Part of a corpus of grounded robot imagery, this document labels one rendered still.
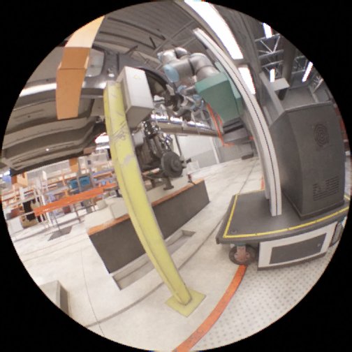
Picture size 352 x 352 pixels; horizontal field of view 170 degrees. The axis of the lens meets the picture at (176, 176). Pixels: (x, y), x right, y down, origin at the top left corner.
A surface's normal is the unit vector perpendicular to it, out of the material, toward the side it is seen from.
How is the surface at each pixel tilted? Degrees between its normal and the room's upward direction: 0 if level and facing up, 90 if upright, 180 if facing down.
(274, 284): 0
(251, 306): 0
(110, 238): 90
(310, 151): 90
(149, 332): 0
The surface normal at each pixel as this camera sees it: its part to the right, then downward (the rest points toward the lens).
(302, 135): -0.54, 0.21
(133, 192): 0.70, -0.17
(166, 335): -0.29, -0.96
